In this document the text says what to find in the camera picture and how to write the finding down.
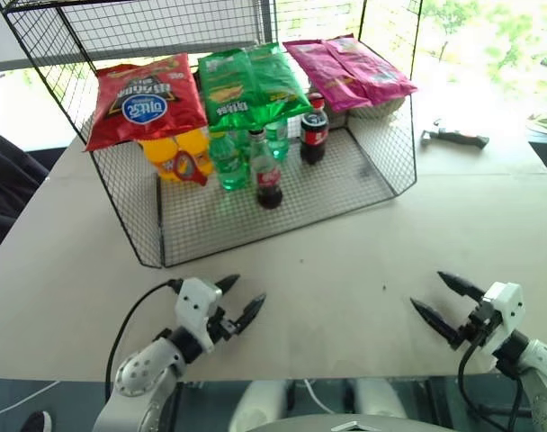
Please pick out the pink chip bag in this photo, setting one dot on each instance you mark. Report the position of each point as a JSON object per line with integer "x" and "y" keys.
{"x": 318, "y": 72}
{"x": 368, "y": 72}

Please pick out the green soda plastic bottle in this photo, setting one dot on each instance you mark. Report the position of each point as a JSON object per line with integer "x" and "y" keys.
{"x": 278, "y": 139}
{"x": 228, "y": 166}
{"x": 242, "y": 139}

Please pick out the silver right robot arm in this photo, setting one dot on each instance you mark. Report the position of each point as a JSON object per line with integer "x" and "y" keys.
{"x": 539, "y": 369}

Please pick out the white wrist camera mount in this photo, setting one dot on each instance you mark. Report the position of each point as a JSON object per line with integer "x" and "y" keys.
{"x": 193, "y": 306}
{"x": 507, "y": 306}

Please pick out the green chip bag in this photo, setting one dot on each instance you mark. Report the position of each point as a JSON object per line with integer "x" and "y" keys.
{"x": 275, "y": 78}
{"x": 226, "y": 90}

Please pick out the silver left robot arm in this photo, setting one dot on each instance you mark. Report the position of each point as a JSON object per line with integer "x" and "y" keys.
{"x": 140, "y": 373}

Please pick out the plastic cola bottle red cap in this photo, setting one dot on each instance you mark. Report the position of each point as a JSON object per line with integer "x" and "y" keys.
{"x": 314, "y": 135}

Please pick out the pale grey packet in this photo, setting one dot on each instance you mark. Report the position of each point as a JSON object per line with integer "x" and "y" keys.
{"x": 377, "y": 110}

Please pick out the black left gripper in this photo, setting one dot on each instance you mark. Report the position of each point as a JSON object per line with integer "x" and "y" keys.
{"x": 224, "y": 328}

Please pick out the red chip bag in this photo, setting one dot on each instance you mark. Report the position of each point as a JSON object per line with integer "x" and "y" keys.
{"x": 143, "y": 103}

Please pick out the printed paper sheet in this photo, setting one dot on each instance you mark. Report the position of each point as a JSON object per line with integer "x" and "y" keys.
{"x": 545, "y": 122}

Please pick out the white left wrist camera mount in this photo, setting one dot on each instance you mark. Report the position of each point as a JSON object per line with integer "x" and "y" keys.
{"x": 193, "y": 306}

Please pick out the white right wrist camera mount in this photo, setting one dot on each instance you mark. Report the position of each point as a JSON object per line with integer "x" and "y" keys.
{"x": 507, "y": 306}

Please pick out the grey robot torso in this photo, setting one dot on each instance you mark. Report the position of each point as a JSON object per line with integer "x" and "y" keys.
{"x": 345, "y": 425}

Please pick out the person in dark clothes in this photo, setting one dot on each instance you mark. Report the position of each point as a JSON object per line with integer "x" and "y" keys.
{"x": 8, "y": 189}

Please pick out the yellow snack bag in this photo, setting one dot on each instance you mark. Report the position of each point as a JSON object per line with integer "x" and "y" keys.
{"x": 158, "y": 155}

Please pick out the glass cola bottle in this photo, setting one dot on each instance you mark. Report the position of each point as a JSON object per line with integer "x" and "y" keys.
{"x": 268, "y": 180}

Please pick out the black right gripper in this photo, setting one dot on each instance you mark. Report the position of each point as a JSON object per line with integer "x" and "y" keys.
{"x": 477, "y": 326}

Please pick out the white rounded robot leg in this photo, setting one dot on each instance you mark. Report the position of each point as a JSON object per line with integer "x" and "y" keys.
{"x": 257, "y": 407}
{"x": 379, "y": 400}

